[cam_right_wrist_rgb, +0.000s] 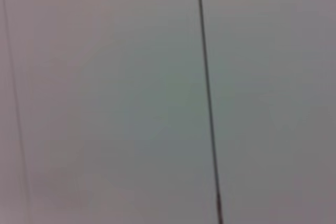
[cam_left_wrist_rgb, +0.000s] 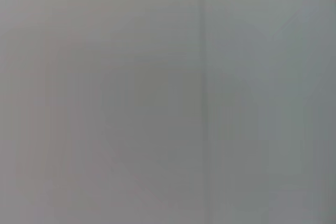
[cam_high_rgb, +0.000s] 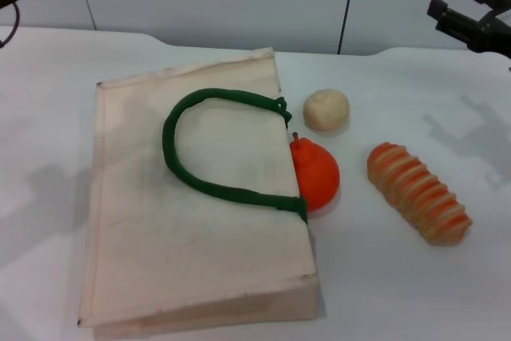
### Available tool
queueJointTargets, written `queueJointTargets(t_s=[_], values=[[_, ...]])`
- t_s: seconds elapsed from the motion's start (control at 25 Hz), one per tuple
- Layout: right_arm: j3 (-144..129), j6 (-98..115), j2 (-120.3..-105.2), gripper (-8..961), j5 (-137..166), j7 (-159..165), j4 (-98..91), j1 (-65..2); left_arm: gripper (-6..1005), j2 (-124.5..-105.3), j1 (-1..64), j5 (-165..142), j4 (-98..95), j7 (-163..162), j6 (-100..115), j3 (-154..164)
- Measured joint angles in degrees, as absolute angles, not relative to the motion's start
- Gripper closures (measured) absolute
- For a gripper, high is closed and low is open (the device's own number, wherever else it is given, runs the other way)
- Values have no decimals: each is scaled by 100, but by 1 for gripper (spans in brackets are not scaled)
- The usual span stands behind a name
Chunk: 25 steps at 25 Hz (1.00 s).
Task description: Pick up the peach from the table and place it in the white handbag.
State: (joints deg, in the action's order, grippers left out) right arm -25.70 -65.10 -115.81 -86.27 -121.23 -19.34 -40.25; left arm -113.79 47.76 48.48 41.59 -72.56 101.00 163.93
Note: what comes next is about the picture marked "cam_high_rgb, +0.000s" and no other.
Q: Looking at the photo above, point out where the orange pear-shaped fruit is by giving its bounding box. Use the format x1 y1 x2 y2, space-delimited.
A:
289 131 342 212

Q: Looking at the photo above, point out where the round cream bun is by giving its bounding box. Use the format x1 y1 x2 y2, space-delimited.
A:
303 88 351 132

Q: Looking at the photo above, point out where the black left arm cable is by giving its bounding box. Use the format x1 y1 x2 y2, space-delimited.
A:
0 0 22 49

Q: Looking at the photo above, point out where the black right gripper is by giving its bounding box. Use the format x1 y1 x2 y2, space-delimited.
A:
425 0 511 59

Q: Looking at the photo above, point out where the orange striped bread loaf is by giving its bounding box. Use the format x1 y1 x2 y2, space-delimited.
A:
366 141 473 246

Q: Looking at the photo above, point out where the cream handbag with green handles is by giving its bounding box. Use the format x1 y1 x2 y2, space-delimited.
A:
77 47 323 340

